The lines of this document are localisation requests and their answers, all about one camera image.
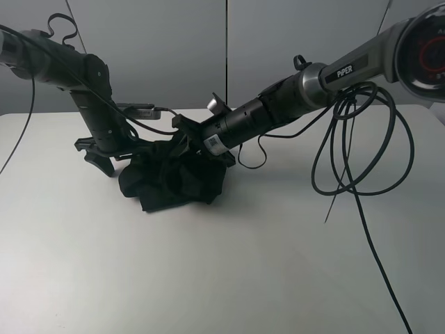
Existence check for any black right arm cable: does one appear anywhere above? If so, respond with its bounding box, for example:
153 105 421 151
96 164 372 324
238 54 416 334

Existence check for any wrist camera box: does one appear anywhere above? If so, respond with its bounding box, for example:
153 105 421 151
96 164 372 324
207 93 231 116
116 103 161 120

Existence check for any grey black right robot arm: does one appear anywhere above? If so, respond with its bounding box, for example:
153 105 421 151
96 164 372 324
172 3 444 157

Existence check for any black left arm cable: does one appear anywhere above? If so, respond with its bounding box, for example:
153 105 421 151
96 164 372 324
0 13 181 175

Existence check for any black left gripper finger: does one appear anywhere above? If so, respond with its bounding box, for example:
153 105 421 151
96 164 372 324
84 152 115 177

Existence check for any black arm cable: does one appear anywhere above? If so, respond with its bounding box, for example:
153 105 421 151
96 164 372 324
0 13 181 175
238 54 416 334

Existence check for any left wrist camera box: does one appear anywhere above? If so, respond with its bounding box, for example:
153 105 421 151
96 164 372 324
116 103 161 120

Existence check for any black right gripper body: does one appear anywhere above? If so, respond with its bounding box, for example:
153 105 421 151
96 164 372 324
172 114 236 168

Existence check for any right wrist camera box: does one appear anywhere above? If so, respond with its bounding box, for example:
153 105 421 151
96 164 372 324
207 93 231 116

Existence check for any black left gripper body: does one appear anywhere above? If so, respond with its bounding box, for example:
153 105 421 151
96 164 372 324
74 134 151 161

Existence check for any black printed t-shirt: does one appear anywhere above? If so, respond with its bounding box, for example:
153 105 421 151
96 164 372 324
118 134 229 212

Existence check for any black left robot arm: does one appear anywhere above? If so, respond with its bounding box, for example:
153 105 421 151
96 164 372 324
1 29 151 176

